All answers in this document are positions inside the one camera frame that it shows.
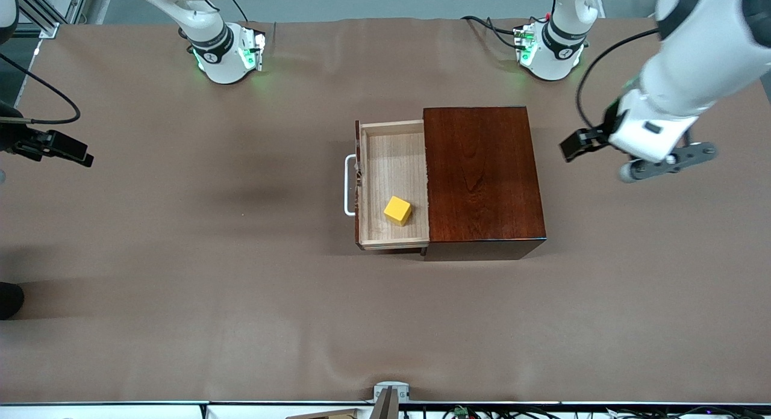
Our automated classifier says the light wood drawer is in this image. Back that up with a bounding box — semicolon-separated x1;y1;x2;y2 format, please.
345;119;429;251

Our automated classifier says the yellow cube block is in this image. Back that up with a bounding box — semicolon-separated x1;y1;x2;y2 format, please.
384;196;413;227

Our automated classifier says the dark wooden cabinet box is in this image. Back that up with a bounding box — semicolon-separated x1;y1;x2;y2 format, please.
423;106;548;262

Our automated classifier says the grey metal stand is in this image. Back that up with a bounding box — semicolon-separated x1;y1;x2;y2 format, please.
57;0;115;25

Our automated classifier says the black rounded shoe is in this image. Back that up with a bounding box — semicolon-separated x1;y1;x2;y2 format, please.
0;282;25;320

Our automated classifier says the table cover sheet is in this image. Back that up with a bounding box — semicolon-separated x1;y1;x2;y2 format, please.
0;16;771;405

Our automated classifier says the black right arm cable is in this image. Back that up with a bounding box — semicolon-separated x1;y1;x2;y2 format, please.
0;53;81;125

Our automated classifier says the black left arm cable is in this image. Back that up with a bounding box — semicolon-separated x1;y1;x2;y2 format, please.
575;28;660;131

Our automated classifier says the aluminium frame profile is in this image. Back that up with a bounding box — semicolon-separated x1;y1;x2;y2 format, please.
12;0;61;40

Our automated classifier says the grey metal camera bracket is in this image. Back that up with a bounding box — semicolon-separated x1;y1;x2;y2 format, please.
370;381;411;419

